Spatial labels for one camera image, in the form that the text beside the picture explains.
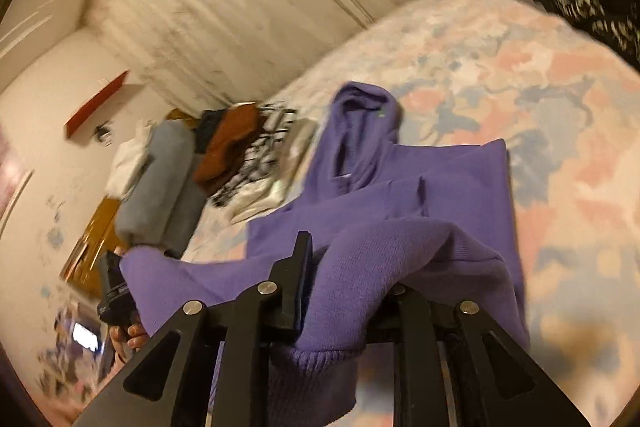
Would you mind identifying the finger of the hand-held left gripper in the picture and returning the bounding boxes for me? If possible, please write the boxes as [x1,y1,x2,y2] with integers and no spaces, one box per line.
[98,251,123,290]

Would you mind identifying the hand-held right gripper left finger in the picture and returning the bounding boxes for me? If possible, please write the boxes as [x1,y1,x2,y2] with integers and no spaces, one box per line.
[72,231,314,427]

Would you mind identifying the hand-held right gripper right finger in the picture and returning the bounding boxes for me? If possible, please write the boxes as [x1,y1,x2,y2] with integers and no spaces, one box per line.
[372,284,591,427]

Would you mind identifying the purple zip hoodie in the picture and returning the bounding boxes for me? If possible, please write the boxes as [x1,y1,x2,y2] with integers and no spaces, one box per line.
[120,81,531,425]

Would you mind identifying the person's left hand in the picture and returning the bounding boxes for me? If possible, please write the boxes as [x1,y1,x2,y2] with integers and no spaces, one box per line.
[107,322,151,365]

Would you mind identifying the wooden headboard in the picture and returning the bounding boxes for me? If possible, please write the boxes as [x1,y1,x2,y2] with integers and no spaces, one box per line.
[60,197,131,298]

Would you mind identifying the white folded garment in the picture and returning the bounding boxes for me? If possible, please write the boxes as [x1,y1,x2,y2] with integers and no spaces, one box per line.
[227,122,321,223]

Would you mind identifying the blue-grey rolled blanket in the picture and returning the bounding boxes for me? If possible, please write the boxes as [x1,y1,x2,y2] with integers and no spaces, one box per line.
[115,119,206,258]

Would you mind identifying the white knit sweater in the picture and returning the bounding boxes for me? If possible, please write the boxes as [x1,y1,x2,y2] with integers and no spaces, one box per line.
[102,119,156,200]

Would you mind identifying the black and white printed garment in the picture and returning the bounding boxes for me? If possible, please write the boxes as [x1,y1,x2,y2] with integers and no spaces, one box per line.
[210,104,313,208]

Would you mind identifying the brown folded garment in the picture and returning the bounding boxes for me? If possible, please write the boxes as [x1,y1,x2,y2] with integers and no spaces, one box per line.
[192,104,261,188]

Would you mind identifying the pastel printed blanket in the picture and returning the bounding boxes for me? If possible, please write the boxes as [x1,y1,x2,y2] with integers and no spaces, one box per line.
[185,0,640,418]

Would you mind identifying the red wall shelf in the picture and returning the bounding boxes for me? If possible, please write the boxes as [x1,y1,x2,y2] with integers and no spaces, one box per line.
[64,69,130,138]

